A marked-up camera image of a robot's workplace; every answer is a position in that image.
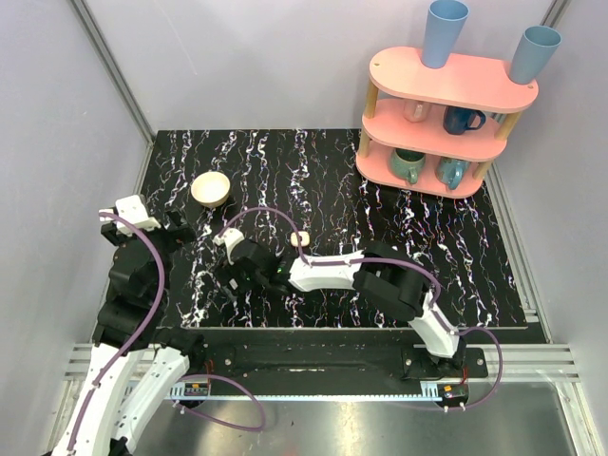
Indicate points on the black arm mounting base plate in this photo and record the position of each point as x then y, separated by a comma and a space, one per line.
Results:
398, 353

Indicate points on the aluminium frame rail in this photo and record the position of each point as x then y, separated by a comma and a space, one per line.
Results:
96, 37

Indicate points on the dark blue ceramic mug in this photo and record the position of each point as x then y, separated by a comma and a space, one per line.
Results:
459, 120

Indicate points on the pink ceramic mug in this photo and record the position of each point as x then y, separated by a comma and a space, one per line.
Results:
416, 111

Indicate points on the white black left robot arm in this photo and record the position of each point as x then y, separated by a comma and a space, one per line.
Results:
133, 363

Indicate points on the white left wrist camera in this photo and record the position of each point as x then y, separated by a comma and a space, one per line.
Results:
134, 210

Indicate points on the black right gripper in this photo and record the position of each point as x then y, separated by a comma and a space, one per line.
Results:
225, 274

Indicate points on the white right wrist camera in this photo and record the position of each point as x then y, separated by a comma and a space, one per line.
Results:
229, 238

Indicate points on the teal ceramic mug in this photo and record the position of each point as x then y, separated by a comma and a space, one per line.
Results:
407, 164

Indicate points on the white earbud case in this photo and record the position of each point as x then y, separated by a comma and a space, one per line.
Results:
300, 238

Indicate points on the light blue ceramic mug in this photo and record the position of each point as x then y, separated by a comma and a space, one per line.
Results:
451, 172

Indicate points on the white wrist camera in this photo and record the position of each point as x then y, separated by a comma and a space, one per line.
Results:
134, 210
229, 238

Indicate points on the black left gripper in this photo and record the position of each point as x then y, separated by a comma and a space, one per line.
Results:
167, 230

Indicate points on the light blue plastic cup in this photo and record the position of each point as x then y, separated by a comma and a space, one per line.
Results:
445, 21
535, 49

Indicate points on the pink three-tier wooden shelf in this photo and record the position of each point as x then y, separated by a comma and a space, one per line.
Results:
474, 82

